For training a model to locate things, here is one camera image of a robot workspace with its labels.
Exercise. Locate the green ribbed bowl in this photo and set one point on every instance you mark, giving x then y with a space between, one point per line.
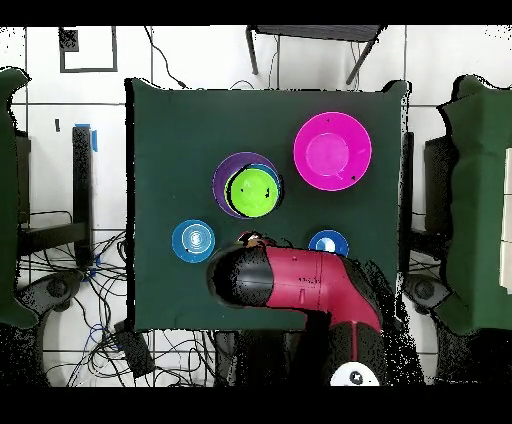
254 192

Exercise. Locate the large purple bowl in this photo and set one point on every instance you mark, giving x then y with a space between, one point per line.
220 180

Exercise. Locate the cyan ribbed bowl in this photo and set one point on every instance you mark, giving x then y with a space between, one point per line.
272 172

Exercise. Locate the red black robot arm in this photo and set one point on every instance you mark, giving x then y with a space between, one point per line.
304 280

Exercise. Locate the translucent blue straight-sided bowl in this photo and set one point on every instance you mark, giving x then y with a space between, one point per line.
178 240

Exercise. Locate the dark blue ribbed bowl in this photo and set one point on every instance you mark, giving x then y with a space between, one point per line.
338 240

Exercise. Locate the large pink bowl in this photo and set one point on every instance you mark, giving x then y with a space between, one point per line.
332 152

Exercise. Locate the dark green tablecloth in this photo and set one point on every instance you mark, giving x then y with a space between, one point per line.
180 120

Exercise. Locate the black power adapter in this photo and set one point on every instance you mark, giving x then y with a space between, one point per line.
134 350

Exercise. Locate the grey chair base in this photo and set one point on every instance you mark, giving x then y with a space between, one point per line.
56 288
426 290

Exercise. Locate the green cloth covered table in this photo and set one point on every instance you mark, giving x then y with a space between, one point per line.
8 200
476 200

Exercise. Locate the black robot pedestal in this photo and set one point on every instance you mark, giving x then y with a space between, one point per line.
256 360

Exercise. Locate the black metal frame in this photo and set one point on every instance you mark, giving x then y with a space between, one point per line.
82 200
438 184

